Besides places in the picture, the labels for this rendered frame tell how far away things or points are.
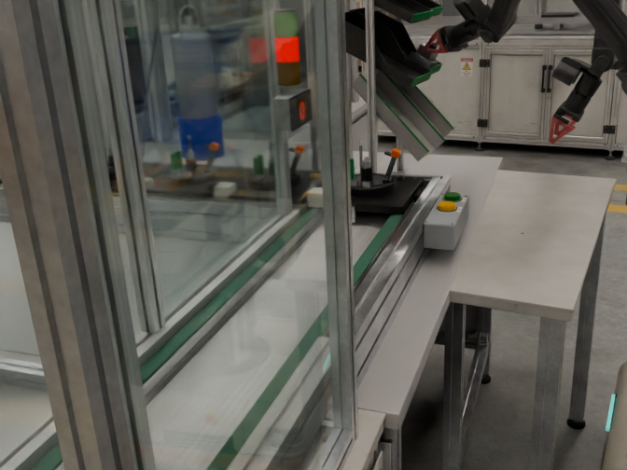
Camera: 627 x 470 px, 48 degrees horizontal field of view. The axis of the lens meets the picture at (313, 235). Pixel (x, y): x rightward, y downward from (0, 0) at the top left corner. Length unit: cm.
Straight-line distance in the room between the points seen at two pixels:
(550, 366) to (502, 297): 18
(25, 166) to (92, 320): 10
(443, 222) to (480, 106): 432
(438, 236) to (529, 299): 25
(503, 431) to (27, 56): 230
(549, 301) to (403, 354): 36
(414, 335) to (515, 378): 154
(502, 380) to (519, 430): 31
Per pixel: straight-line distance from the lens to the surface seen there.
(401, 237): 150
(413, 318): 138
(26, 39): 39
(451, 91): 593
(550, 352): 153
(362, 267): 138
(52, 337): 45
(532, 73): 576
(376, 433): 108
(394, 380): 119
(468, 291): 149
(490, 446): 248
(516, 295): 149
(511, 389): 277
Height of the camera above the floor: 151
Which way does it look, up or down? 21 degrees down
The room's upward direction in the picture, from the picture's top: 3 degrees counter-clockwise
